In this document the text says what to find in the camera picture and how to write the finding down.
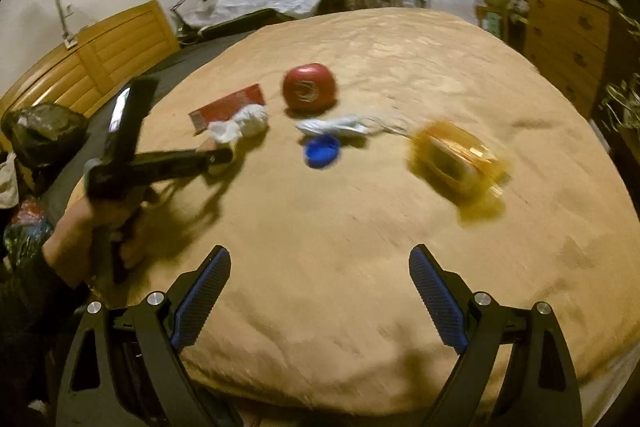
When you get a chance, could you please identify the white tissue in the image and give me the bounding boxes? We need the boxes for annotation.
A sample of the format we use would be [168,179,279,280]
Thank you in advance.
[207,104,269,144]

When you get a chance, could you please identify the blue bottle cap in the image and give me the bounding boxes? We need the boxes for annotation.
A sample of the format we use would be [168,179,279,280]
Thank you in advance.
[304,134,341,169]

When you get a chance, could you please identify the white paper wrapper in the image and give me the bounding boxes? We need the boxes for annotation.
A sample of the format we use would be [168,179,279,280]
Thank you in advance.
[295,115,411,138]

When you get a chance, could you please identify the person left hand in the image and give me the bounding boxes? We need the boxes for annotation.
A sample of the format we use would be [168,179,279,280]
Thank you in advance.
[41,185,158,289]

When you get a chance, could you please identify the black garbage bag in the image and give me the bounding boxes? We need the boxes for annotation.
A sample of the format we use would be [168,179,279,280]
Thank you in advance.
[1,103,89,194]

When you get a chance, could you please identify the wooden headboard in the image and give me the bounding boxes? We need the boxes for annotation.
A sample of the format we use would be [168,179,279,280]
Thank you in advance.
[1,0,180,117]

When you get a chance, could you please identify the red carton box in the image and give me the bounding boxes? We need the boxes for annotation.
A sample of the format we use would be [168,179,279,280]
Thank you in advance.
[189,83,266,134]

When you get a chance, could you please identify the black desk lamp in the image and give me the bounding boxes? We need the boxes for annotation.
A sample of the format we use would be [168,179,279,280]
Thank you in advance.
[169,0,209,46]

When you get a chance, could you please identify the orange plastic bottle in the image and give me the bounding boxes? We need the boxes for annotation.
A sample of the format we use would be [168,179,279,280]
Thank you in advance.
[408,120,510,213]

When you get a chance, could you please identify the red apple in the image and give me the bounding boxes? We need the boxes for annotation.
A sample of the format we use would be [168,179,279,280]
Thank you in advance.
[282,63,337,114]

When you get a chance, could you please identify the wooden chest of drawers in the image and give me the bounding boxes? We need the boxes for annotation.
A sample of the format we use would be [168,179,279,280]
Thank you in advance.
[524,0,610,119]

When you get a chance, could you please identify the tangled white cables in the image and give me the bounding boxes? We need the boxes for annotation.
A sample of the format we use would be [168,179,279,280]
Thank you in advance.
[596,0,640,143]

